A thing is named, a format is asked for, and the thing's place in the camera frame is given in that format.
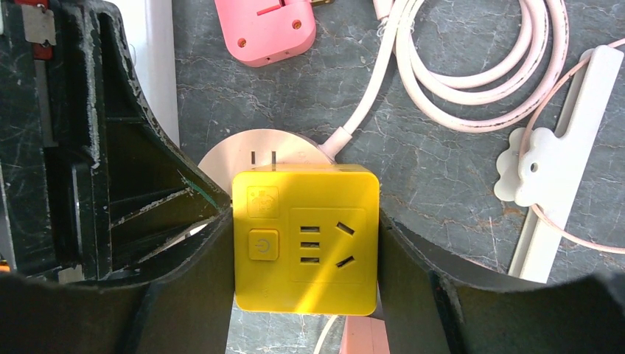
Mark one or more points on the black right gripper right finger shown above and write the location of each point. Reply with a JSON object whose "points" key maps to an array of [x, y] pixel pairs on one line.
{"points": [[435, 301]]}

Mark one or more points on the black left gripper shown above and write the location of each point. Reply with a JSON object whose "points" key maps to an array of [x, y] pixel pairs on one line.
{"points": [[88, 176]]}

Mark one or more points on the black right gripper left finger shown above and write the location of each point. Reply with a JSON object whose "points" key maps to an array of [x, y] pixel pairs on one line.
{"points": [[179, 302]]}

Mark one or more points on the pink cube socket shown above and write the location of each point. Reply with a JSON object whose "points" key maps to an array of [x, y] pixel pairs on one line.
{"points": [[363, 335]]}

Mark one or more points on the round pink socket base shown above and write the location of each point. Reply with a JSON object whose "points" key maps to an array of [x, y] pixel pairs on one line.
{"points": [[257, 148]]}

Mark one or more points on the yellow cube adapter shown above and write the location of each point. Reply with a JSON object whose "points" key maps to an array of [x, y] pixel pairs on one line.
{"points": [[306, 239]]}

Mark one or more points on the pink cube adapter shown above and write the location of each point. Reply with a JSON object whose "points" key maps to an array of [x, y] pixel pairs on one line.
{"points": [[260, 32]]}

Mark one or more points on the white long power strip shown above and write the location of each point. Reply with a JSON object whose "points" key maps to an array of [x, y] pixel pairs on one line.
{"points": [[148, 28]]}

